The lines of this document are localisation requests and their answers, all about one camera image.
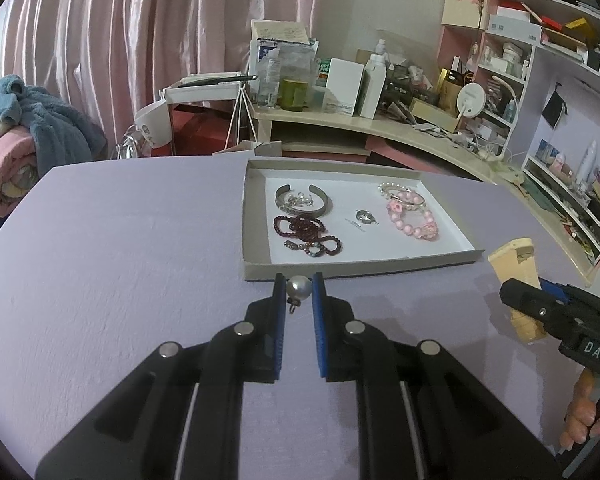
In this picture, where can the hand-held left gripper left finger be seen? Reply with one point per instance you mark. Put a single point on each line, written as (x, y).
(279, 320)

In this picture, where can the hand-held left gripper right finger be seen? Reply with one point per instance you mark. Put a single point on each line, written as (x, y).
(317, 320)

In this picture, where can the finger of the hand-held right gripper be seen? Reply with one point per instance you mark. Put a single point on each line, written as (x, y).
(530, 302)
(552, 287)

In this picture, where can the pearl earring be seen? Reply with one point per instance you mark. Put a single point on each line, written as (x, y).
(298, 287)

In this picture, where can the beige wooden hair clip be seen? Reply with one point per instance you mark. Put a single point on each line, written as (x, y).
(512, 260)

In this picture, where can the cardboard tray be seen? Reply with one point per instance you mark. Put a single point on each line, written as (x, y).
(350, 245)

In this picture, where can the thin silver pearl bangle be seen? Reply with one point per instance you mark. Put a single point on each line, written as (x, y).
(420, 200)

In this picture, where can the person's right hand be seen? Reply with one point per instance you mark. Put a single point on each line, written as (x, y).
(580, 410)

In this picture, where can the white spray bottle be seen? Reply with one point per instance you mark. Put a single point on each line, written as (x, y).
(587, 165)

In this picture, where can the black pouch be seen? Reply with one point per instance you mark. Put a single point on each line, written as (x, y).
(554, 107)

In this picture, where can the beige curved desk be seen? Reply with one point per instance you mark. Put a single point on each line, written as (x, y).
(380, 127)

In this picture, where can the round white mirror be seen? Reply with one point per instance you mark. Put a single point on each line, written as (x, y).
(471, 100)

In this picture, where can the green jar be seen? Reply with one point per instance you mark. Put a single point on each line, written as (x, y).
(295, 95)

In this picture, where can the white plastic appliance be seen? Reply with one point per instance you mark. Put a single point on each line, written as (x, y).
(152, 125)

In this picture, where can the white carton box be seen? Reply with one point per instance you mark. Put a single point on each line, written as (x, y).
(342, 85)

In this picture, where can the white plastic bottle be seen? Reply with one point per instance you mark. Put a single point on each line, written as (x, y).
(375, 87)

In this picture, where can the white folding tray table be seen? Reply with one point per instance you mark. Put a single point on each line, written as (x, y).
(200, 92)

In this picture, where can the white shelf unit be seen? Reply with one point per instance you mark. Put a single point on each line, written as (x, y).
(530, 45)

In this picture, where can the blue and white box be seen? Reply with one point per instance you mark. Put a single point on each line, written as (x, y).
(264, 60)

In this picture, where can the cardboard box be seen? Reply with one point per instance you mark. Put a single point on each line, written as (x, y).
(280, 32)

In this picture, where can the pink rolled blanket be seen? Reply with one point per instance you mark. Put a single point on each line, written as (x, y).
(15, 170)

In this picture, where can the pink curtain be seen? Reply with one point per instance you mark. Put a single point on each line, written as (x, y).
(130, 35)

